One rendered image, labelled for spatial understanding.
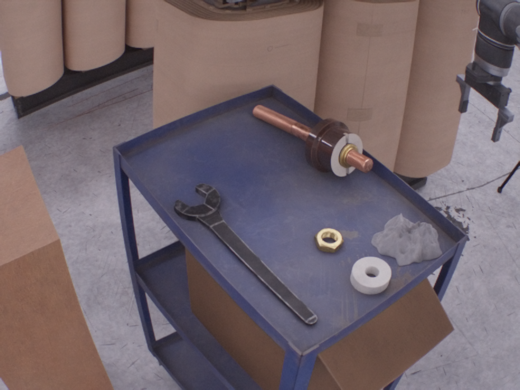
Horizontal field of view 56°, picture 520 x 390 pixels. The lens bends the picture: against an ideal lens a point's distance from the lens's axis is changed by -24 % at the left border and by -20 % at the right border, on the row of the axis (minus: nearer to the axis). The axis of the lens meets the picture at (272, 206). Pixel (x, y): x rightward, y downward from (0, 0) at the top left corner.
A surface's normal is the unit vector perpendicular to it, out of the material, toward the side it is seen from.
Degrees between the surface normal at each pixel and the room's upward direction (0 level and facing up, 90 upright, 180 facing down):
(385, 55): 90
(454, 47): 90
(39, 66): 90
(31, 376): 90
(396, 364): 26
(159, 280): 0
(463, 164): 0
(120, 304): 0
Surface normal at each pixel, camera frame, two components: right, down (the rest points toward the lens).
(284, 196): 0.07, -0.74
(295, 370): -0.79, 0.37
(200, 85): -0.49, 0.56
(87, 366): 0.57, 0.57
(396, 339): 0.32, -0.42
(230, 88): 0.07, 0.67
